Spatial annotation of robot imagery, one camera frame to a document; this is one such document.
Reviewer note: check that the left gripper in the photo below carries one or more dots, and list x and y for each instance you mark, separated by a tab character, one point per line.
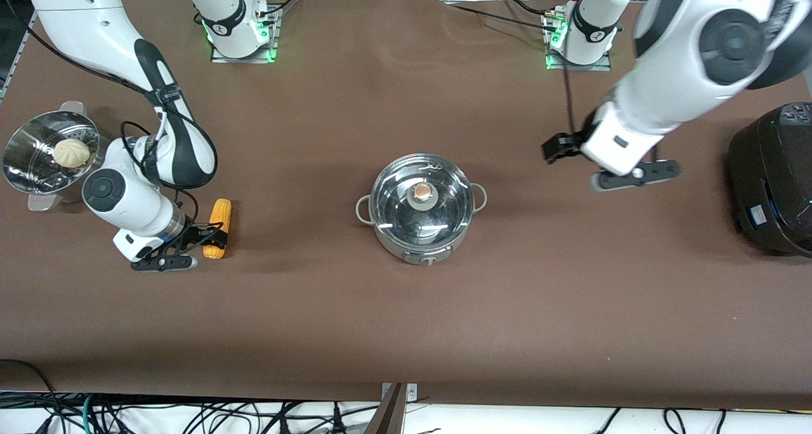
561	146

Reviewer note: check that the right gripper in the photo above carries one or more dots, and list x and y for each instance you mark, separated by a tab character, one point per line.
194	233

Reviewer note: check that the yellow corn cob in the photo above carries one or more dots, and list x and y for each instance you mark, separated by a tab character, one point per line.
221	212

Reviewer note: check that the glass pot lid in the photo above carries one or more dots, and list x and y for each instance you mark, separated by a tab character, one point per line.
406	218

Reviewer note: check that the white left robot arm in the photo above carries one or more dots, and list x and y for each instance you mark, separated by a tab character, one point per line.
672	85

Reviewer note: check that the steel electric cooking pot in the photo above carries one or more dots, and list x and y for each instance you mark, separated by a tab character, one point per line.
438	253

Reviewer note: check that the steel steamer pot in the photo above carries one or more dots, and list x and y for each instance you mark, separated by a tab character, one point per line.
32	167

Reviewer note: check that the white steamed bun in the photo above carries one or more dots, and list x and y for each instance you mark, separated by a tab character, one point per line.
71	153

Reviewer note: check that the black rice cooker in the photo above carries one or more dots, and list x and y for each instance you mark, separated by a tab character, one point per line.
774	180

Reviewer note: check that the dark camera mount pole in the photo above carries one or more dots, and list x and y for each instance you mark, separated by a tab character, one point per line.
388	418

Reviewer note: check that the small metal table bracket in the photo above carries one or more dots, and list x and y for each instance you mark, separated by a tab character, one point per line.
411	393

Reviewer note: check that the aluminium frame rail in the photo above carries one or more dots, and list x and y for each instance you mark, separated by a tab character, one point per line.
19	53

